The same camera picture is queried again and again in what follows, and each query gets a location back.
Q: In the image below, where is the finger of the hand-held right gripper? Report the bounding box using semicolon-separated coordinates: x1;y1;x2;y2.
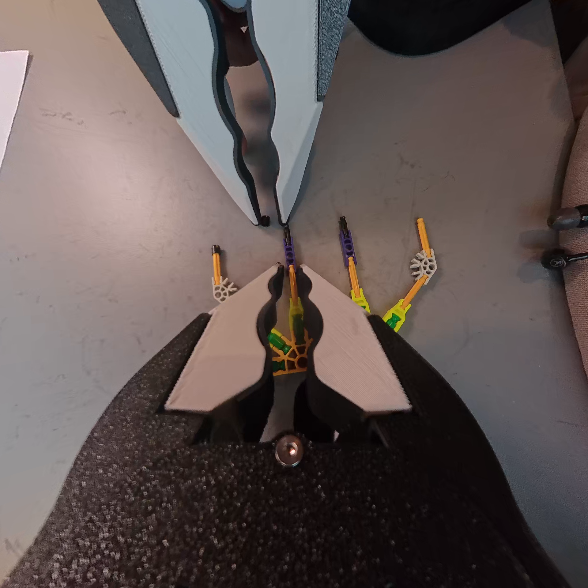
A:
135;0;262;226
247;0;323;226

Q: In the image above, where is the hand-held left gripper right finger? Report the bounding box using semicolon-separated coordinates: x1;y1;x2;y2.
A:
298;264;412;443

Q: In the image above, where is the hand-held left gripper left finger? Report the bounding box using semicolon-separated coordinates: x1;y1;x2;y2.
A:
164;263;285;443

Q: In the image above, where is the colourful rod-and-connector toy animal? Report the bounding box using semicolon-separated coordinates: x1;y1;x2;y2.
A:
210;217;437;377

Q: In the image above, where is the white printed instruction sheet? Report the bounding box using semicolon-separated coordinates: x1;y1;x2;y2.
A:
0;51;30;164

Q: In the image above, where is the black earbud with logo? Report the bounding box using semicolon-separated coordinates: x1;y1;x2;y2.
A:
541;248;588;272

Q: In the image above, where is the black earbud with clear tip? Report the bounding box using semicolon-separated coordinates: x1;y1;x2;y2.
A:
547;204;588;231

